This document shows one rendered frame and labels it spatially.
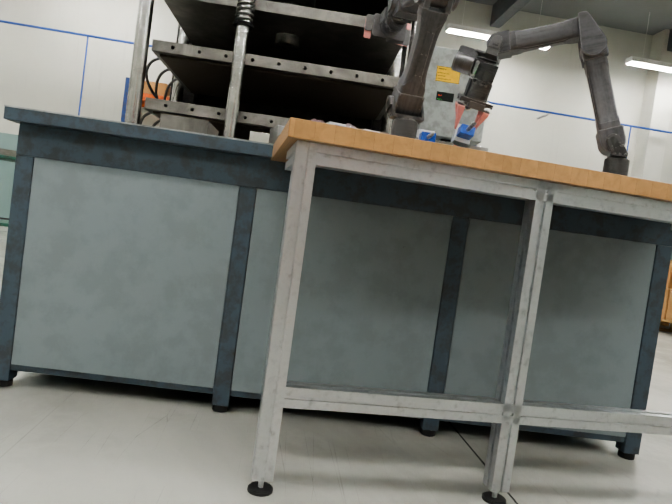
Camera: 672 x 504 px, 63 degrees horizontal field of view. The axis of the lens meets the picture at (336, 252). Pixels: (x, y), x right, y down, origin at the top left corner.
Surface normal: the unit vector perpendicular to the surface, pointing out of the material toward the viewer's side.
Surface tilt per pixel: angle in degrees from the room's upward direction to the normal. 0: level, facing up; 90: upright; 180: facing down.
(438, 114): 90
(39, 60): 90
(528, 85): 90
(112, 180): 90
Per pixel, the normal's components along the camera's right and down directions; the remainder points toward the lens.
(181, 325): 0.05, 0.05
